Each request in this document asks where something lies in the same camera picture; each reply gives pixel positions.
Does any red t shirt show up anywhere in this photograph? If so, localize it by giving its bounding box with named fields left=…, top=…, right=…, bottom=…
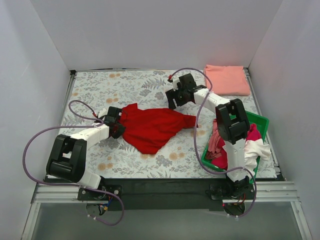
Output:
left=119, top=103, right=196, bottom=155

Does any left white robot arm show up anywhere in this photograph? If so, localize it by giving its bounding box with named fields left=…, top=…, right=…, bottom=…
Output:
left=46, top=106, right=126, bottom=200

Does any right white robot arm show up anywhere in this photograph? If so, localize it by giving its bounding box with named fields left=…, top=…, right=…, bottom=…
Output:
left=165, top=73, right=254, bottom=199

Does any floral table mat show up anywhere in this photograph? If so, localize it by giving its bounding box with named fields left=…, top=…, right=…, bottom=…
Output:
left=47, top=69, right=278, bottom=179

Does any folded pink t shirt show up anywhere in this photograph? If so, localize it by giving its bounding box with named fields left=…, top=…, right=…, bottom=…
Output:
left=203, top=64, right=251, bottom=96

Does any dusty pink shirt in basket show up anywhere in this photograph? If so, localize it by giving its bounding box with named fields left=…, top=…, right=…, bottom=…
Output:
left=205, top=119, right=223, bottom=161

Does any magenta shirt in basket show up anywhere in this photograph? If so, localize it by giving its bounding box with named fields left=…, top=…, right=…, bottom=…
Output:
left=209, top=124, right=262, bottom=170

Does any green plastic basket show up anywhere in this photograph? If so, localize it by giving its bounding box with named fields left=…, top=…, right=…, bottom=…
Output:
left=201, top=112, right=271, bottom=176

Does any white shirt in basket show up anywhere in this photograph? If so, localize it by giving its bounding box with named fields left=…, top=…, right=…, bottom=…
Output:
left=244, top=138, right=271, bottom=176

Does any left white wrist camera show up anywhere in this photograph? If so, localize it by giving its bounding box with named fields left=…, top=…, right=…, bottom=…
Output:
left=96, top=108, right=108, bottom=119

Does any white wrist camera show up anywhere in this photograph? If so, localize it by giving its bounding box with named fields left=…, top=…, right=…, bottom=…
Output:
left=167, top=75, right=181, bottom=91
left=96, top=108, right=108, bottom=119

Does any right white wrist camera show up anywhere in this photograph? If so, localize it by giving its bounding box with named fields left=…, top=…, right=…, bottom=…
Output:
left=167, top=75, right=181, bottom=91

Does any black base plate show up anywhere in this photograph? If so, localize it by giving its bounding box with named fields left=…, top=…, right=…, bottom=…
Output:
left=77, top=177, right=256, bottom=212

